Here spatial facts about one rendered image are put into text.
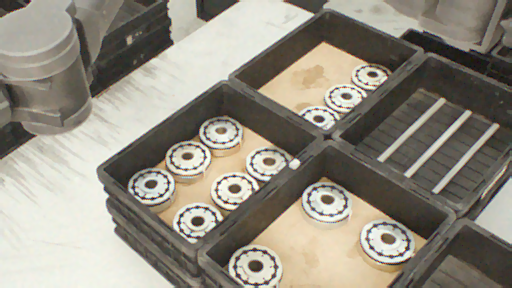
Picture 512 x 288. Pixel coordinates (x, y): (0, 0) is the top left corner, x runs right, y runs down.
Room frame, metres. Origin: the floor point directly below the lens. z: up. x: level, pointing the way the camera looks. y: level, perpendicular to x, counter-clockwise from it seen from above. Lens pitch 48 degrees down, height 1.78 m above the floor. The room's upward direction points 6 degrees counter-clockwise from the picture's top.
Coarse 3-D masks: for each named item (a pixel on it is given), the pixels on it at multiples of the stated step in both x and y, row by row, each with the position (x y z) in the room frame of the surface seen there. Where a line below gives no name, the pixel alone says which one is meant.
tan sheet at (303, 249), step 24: (288, 216) 0.69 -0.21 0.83; (360, 216) 0.67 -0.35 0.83; (384, 216) 0.66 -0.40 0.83; (264, 240) 0.64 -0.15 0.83; (288, 240) 0.63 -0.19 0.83; (312, 240) 0.62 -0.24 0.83; (336, 240) 0.62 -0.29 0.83; (288, 264) 0.57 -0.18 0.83; (312, 264) 0.57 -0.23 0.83; (336, 264) 0.56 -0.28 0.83; (360, 264) 0.56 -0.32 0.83
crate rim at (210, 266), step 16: (320, 144) 0.79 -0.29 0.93; (336, 144) 0.79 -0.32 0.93; (304, 160) 0.75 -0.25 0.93; (288, 176) 0.71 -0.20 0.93; (384, 176) 0.69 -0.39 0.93; (272, 192) 0.68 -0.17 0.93; (416, 192) 0.64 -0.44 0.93; (256, 208) 0.65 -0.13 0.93; (448, 208) 0.60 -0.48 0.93; (448, 224) 0.56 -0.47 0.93; (208, 240) 0.58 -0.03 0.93; (432, 240) 0.54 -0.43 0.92; (208, 256) 0.55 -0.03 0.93; (416, 256) 0.50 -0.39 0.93; (208, 272) 0.53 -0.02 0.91; (224, 272) 0.51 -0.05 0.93; (400, 272) 0.47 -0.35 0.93
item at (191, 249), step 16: (224, 80) 1.03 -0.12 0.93; (208, 96) 0.99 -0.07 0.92; (176, 112) 0.94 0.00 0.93; (272, 112) 0.91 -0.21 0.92; (160, 128) 0.89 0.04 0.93; (304, 128) 0.84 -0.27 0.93; (128, 144) 0.85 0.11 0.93; (112, 160) 0.81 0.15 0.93; (112, 192) 0.74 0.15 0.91; (128, 192) 0.72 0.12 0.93; (256, 192) 0.68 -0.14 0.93; (144, 208) 0.67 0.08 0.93; (240, 208) 0.65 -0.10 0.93; (160, 224) 0.63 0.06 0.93; (224, 224) 0.61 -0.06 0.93; (176, 240) 0.59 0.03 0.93
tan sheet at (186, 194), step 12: (252, 132) 0.95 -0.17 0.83; (252, 144) 0.91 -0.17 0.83; (264, 144) 0.90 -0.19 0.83; (216, 156) 0.88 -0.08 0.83; (228, 156) 0.88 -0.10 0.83; (240, 156) 0.87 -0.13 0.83; (216, 168) 0.84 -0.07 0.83; (228, 168) 0.84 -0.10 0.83; (240, 168) 0.84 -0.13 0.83; (204, 180) 0.81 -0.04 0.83; (180, 192) 0.79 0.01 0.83; (192, 192) 0.78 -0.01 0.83; (204, 192) 0.78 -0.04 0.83; (180, 204) 0.75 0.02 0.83; (168, 216) 0.72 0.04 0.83
